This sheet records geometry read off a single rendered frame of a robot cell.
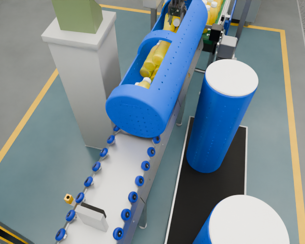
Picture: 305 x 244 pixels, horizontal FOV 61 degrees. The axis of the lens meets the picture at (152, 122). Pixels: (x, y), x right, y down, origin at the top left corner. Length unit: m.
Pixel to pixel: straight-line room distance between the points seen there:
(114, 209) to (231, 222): 0.46
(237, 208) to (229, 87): 0.63
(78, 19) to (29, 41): 2.22
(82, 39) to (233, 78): 0.83
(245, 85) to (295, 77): 1.90
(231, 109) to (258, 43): 2.24
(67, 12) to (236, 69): 0.94
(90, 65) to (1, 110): 1.56
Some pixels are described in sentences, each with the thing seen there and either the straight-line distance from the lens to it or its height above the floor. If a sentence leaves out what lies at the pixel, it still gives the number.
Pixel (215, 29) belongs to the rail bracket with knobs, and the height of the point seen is 1.00.
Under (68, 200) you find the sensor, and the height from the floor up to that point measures 0.94.
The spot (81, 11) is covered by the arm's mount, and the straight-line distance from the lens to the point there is 1.48.
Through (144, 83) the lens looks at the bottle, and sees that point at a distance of 1.18.
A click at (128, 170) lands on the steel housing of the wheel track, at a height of 0.93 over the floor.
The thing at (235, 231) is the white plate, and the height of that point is 1.04.
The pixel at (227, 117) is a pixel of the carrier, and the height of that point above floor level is 0.86.
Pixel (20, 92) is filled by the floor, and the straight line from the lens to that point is 3.05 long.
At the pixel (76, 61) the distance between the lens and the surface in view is 1.61.
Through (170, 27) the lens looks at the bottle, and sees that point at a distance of 1.62.
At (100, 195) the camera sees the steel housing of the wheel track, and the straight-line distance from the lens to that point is 1.17.
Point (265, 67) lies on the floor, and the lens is 3.30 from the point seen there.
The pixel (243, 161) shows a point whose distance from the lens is 2.23.
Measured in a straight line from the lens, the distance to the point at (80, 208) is 1.00.
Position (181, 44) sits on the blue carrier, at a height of 1.20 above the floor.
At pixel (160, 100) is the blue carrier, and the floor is 1.19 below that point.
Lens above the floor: 2.00
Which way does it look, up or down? 53 degrees down
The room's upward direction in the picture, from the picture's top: 1 degrees clockwise
